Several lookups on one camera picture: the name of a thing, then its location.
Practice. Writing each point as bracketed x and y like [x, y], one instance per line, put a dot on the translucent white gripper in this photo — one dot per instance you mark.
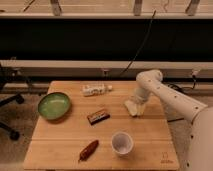
[140, 100]

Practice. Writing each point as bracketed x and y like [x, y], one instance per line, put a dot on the white sponge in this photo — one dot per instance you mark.
[131, 107]

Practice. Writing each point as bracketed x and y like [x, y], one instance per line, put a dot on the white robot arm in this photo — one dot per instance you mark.
[200, 115]

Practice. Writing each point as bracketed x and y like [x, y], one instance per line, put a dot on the white ceramic cup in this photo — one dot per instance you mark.
[122, 143]

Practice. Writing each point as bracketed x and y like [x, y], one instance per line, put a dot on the brown chocolate bar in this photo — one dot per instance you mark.
[98, 116]

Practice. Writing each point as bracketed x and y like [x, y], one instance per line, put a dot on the white plastic bottle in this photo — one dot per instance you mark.
[95, 89]

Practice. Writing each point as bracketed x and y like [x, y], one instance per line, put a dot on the green bowl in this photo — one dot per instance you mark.
[54, 105]

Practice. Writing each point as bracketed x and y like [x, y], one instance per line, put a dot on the black office chair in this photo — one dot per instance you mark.
[6, 125]

